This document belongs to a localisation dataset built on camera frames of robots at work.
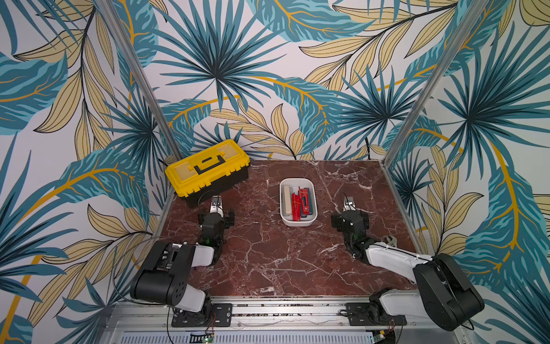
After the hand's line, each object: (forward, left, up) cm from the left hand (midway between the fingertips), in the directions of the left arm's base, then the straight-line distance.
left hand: (217, 209), depth 92 cm
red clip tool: (+5, -35, -5) cm, 35 cm away
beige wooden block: (+7, -30, -1) cm, 31 cm away
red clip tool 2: (+8, -39, -4) cm, 40 cm away
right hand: (-1, -56, +2) cm, 56 cm away
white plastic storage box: (+17, -38, -2) cm, 42 cm away
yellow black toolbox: (+12, +4, +9) cm, 16 cm away
